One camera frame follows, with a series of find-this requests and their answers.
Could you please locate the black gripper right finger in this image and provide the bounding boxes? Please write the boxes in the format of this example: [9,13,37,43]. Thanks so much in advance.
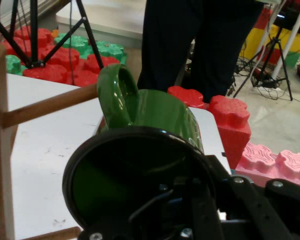
[209,154,300,240]

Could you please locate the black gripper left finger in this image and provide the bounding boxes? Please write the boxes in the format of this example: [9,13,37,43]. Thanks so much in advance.
[77,174,223,240]

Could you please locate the green enamel mug white print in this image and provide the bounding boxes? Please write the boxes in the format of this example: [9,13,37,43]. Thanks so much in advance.
[62,63,216,240]

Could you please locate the pink foam block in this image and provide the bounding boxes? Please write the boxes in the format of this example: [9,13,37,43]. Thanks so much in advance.
[234,142,300,191]

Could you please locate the small green foam block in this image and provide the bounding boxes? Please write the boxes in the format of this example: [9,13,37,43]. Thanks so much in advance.
[284,51,300,68]

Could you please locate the thin black tripod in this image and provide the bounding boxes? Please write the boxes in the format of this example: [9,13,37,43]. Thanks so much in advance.
[233,27,293,101]

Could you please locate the person legs dark trousers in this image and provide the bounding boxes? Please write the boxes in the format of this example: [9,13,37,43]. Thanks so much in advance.
[136,0,265,103]

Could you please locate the yellow foam block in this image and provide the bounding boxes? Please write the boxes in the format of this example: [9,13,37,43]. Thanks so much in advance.
[242,24,300,61]

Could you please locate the white pole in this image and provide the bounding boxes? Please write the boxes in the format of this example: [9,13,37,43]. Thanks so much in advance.
[272,0,300,78]

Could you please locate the grey low platform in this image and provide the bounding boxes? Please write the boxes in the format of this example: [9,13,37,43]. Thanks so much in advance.
[56,0,146,48]

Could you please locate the flat green foam block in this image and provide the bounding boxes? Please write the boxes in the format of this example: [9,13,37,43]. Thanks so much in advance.
[5,54,28,76]

